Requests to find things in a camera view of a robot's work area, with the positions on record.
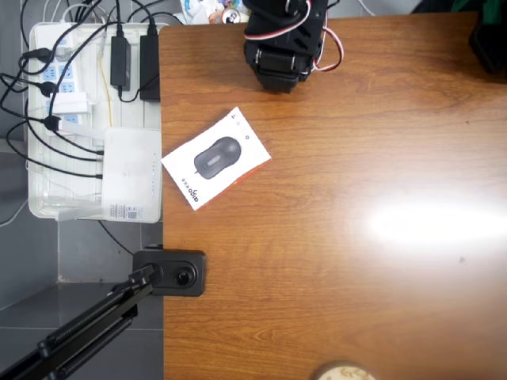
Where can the round wooden coaster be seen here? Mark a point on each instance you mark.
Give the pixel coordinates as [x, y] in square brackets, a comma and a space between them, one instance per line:
[344, 374]

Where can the black leader arm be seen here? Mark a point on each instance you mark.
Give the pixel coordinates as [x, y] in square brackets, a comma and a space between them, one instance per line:
[491, 47]

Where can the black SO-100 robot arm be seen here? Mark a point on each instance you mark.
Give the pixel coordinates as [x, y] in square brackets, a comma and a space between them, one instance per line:
[277, 79]

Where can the silver drink can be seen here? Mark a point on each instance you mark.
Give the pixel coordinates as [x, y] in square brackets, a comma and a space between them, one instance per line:
[231, 16]

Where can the slim black power adapter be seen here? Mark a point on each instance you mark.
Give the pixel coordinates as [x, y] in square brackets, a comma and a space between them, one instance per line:
[120, 63]

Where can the dark green cloth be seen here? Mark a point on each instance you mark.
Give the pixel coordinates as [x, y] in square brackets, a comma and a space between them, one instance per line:
[465, 4]

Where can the white charger plug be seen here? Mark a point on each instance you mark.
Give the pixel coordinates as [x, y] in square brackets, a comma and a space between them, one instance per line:
[71, 103]

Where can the wide black power adapter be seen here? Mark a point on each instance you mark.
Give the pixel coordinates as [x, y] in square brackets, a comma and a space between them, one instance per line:
[149, 67]

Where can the printed white plastic bag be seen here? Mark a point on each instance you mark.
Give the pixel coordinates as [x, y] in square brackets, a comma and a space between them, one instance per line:
[198, 12]

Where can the black stand clamp base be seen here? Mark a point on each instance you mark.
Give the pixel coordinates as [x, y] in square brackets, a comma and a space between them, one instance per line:
[190, 285]

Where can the white router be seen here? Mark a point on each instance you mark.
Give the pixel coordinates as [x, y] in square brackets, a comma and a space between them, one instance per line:
[130, 174]

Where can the orange white mouse box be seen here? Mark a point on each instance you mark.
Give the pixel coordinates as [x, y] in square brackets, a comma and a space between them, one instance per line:
[216, 158]

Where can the black office chair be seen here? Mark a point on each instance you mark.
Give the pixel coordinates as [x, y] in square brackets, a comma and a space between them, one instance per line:
[431, 4]

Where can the white power strip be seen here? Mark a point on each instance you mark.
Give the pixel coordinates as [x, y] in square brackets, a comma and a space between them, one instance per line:
[59, 73]

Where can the white plastic tray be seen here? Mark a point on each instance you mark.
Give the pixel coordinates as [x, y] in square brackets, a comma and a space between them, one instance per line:
[130, 115]

